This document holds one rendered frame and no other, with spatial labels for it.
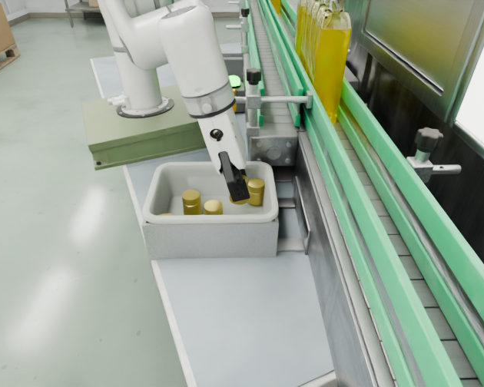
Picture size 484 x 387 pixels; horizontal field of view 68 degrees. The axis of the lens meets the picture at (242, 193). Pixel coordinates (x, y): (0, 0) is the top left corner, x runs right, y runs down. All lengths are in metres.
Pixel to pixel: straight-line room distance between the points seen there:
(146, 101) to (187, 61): 0.49
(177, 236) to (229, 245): 0.09
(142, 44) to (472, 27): 0.44
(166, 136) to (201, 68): 0.41
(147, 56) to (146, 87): 0.40
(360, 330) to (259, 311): 0.19
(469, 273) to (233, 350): 0.30
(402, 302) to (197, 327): 0.31
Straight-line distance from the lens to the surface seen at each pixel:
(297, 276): 0.61
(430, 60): 0.67
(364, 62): 1.03
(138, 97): 0.98
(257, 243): 0.60
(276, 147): 0.71
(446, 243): 0.42
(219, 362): 0.52
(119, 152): 0.89
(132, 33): 0.57
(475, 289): 0.39
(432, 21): 0.68
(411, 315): 0.33
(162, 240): 0.61
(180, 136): 0.90
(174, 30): 0.50
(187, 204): 0.66
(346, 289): 0.44
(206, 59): 0.51
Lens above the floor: 1.21
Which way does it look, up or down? 37 degrees down
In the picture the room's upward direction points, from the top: straight up
